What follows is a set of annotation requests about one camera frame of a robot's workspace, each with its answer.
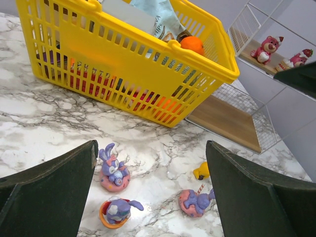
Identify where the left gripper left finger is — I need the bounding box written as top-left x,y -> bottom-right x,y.
0,140 -> 98,237

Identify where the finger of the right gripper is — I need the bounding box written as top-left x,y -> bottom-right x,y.
274,62 -> 316,100

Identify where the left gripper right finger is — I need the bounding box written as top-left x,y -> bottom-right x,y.
206,140 -> 316,237

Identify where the pink bear with strawberry cake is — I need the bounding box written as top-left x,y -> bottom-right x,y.
275,49 -> 313,72

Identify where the pink bear with santa hat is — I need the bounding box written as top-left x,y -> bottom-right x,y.
250,36 -> 284,65

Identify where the yellow hair girl figure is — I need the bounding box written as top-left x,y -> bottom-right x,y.
193,161 -> 210,180

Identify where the purple bunny on pink macaron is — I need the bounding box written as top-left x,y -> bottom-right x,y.
179,184 -> 215,218

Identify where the purple bunny in orange cup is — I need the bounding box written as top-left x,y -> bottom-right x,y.
99,196 -> 144,230

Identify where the purple bunny on pink donut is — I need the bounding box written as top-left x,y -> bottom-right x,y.
99,143 -> 130,193

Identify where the orange fruit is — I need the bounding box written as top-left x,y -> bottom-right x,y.
180,36 -> 204,56

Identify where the brown bread pastry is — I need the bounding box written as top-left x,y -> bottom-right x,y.
176,30 -> 192,42

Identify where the light blue chips bag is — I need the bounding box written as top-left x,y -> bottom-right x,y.
130,0 -> 186,42

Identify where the yellow plastic basket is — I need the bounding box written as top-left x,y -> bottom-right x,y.
16,0 -> 239,127

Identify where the white wire wooden shelf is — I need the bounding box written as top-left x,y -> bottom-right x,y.
187,0 -> 316,154

